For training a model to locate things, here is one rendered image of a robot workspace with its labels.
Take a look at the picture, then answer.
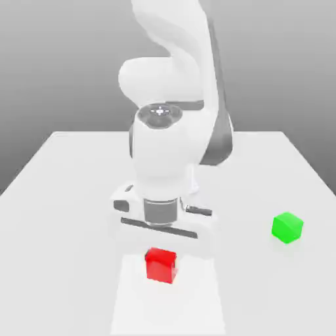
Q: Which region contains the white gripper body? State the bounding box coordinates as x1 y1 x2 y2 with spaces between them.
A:
108 208 219 259

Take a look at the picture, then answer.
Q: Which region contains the small red cube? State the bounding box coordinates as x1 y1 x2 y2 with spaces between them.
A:
144 247 179 285

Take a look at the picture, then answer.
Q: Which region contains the small green cube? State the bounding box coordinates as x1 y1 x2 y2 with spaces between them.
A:
270 211 305 245

